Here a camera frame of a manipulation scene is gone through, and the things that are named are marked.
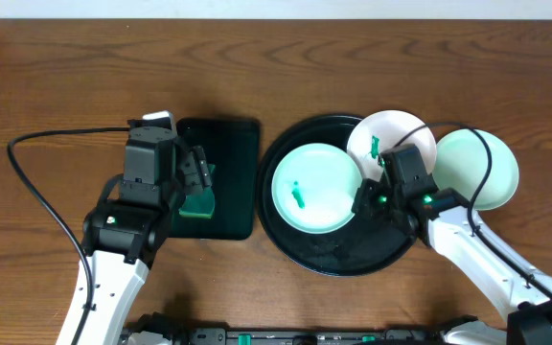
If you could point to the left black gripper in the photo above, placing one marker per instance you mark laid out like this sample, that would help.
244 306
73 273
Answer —
198 169

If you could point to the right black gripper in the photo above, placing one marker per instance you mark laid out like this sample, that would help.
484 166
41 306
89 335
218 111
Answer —
362 203

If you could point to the green sponge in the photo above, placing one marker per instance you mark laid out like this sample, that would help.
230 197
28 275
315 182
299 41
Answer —
199 206

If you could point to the mint green plate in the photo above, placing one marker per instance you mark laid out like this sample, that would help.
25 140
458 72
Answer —
462 163
313 188

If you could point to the mint green plate front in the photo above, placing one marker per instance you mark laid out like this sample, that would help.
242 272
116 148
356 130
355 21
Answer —
313 188

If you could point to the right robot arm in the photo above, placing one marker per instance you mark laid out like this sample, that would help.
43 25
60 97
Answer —
444 221

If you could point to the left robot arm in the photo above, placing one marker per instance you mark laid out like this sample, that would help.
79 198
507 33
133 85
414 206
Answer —
134 215

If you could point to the black rectangular tray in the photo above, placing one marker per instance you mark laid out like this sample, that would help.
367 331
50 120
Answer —
231 148

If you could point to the black round tray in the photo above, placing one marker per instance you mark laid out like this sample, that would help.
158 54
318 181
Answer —
361 246

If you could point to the white pink plate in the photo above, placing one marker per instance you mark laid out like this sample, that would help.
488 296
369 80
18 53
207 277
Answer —
389 127

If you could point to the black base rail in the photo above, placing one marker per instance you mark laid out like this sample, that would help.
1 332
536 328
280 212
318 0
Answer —
217 336

